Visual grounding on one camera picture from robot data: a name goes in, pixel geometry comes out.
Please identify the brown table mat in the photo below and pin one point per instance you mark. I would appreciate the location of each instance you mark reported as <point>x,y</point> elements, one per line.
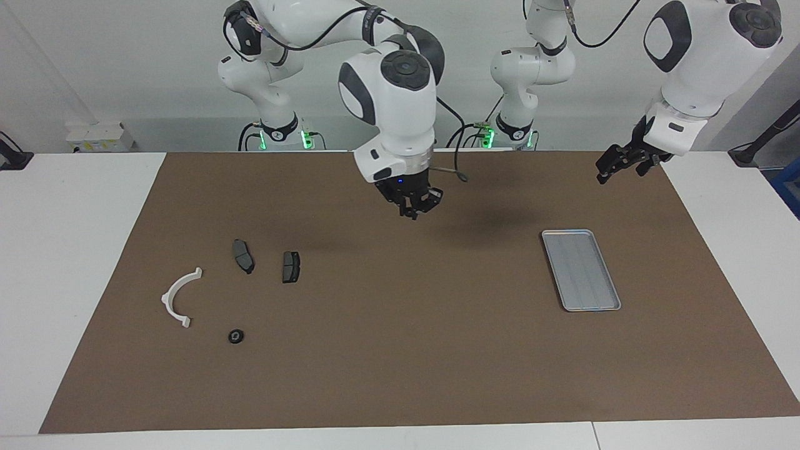
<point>400,350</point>

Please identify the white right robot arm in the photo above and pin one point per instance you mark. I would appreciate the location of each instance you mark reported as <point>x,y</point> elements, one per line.
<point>400,106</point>

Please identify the white power strip box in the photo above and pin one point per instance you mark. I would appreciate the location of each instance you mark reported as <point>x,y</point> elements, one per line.
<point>100,137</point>

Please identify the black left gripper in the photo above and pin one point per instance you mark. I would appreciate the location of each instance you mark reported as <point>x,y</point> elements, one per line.
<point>637,153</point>

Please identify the white semicircular plastic bracket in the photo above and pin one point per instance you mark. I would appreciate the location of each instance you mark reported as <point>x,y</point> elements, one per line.
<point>166,301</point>

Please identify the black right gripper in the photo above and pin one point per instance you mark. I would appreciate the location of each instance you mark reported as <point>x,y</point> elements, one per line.
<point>409,190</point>

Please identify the dark rectangular brake pad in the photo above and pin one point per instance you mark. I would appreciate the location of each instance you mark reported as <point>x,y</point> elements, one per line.
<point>290,267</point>

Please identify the dark brake pad with ears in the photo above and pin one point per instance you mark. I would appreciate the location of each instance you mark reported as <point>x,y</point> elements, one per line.
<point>243,256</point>

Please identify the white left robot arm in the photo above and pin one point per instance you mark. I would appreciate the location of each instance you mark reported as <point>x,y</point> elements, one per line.
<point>700,62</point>

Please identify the blue box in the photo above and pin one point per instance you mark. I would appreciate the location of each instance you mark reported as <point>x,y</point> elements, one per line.
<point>789,190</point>

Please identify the silver metal tray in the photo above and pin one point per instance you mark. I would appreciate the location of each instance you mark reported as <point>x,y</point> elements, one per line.
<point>581,272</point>

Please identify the black table clamp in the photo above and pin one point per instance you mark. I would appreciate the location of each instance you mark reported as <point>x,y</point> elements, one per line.
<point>12,156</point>

